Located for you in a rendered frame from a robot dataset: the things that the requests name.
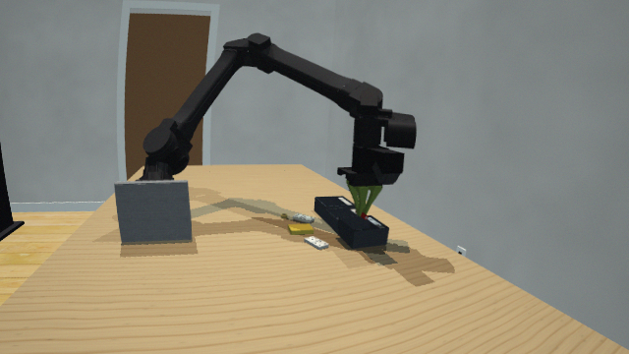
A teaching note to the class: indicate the white domino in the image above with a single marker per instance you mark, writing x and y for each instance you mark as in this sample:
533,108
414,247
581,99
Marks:
315,242
304,218

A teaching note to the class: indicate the dark blue rack of labelled bins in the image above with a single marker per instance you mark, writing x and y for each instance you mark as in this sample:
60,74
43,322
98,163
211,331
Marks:
355,231

